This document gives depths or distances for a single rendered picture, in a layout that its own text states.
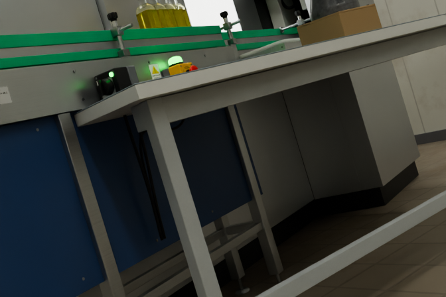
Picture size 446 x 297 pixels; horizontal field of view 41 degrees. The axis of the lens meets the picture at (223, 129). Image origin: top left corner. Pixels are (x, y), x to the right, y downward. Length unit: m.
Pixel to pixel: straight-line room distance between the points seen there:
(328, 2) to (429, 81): 3.06
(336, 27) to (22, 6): 0.95
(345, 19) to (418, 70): 3.11
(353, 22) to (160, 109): 0.69
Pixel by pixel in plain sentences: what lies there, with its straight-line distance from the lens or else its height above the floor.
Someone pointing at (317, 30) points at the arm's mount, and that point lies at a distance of 1.78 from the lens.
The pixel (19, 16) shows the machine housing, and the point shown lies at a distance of 1.93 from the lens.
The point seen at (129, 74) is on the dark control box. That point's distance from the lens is 1.59.
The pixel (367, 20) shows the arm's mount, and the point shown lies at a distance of 1.81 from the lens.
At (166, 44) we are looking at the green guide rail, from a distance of 1.91.
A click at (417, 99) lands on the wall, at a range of 4.87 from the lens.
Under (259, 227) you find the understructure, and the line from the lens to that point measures 2.08.
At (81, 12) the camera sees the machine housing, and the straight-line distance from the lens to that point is 2.11.
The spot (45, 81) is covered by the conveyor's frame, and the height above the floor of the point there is 0.84.
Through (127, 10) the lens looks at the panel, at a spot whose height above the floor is 1.12.
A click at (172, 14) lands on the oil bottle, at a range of 2.18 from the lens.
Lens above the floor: 0.62
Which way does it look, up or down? 1 degrees down
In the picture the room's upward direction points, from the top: 17 degrees counter-clockwise
